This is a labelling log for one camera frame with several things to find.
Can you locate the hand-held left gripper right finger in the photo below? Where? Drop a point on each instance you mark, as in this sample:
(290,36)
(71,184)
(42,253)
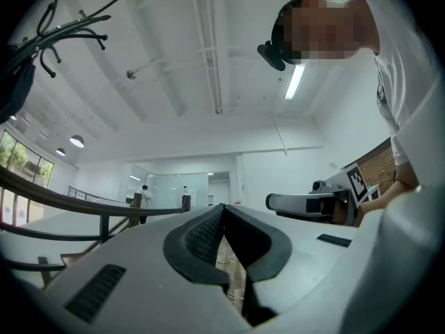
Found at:
(306,263)

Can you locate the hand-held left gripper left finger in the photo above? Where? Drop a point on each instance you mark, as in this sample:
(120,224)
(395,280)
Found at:
(132,291)

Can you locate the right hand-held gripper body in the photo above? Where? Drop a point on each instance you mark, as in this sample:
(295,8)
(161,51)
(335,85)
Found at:
(339,186)

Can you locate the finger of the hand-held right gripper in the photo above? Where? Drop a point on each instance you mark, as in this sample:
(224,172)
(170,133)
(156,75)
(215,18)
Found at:
(288,201)

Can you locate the person's right forearm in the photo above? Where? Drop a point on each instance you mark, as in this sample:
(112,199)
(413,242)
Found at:
(400,186)

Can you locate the person's right hand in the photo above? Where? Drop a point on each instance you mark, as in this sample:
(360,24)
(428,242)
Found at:
(339,215)

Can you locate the glass partition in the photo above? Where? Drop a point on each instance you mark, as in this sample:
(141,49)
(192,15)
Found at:
(177,190)

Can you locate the ceiling tube light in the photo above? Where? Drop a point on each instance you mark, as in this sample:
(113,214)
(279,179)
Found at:
(295,81)

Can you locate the black stair railing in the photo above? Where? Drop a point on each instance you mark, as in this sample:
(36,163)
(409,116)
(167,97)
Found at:
(52,200)

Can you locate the person's white t-shirt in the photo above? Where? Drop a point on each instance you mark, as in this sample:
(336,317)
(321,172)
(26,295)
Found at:
(410,82)

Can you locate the small round pendant lamp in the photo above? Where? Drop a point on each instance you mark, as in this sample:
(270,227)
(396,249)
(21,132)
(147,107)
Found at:
(60,152)

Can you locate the person's head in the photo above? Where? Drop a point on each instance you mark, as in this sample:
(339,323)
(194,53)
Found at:
(330,30)

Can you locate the large round pendant lamp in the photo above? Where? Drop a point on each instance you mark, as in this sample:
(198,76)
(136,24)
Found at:
(77,141)

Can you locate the large window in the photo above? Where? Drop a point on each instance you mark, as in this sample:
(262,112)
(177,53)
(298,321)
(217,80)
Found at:
(24,158)

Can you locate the round ceiling sprinkler fixture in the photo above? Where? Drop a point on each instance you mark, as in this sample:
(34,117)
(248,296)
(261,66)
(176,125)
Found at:
(131,74)

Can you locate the dark hanging garment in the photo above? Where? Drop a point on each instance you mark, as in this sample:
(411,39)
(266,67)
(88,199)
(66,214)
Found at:
(15,89)

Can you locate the black coat rack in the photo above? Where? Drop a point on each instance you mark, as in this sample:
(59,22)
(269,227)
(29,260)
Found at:
(52,35)

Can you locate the black head-worn camera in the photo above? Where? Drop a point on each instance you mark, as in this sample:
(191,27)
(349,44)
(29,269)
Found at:
(273,56)

